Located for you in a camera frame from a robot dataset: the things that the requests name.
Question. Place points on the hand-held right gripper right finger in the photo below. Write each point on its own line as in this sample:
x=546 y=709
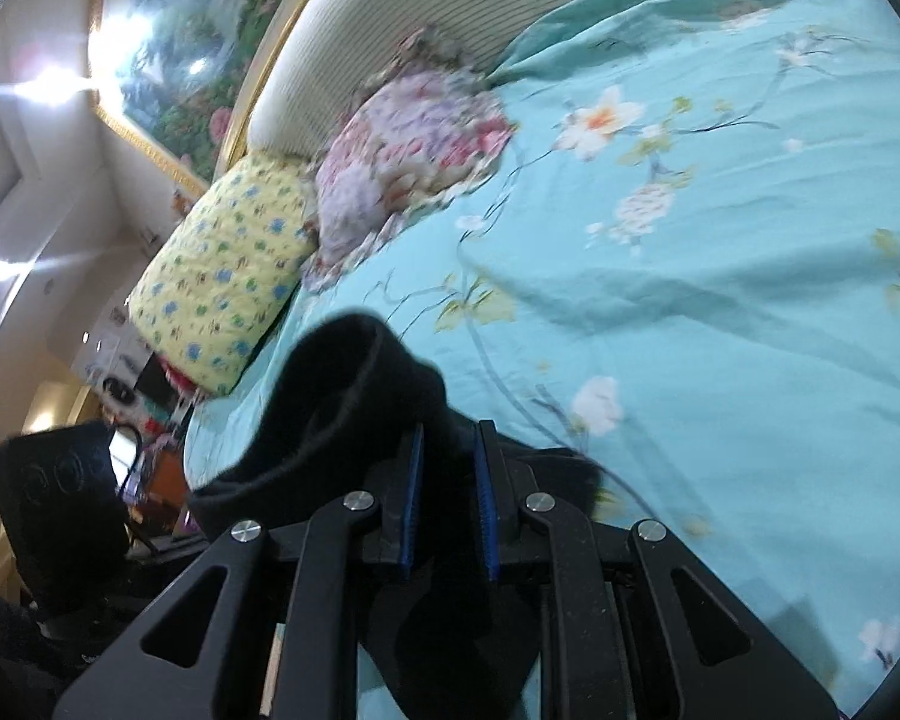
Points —
x=486 y=495

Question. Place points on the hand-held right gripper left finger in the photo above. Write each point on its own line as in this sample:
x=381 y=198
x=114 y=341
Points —
x=412 y=495

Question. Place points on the black pants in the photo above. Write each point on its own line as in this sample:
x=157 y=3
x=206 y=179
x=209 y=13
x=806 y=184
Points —
x=345 y=390

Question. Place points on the dark cloth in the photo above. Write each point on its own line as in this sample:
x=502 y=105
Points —
x=7 y=652

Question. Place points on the yellow patterned pillow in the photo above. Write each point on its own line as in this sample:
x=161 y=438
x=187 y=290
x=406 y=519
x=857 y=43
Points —
x=217 y=277

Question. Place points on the turquoise floral bed sheet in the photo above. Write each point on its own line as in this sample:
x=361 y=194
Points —
x=720 y=277

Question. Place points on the pink purple floral pillow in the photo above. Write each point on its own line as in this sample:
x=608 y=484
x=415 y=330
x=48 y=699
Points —
x=397 y=150

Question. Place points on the gold framed landscape painting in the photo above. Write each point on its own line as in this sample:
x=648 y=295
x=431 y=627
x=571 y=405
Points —
x=195 y=37

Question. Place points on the white ribbed padded headboard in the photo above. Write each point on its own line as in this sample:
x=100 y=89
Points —
x=420 y=0

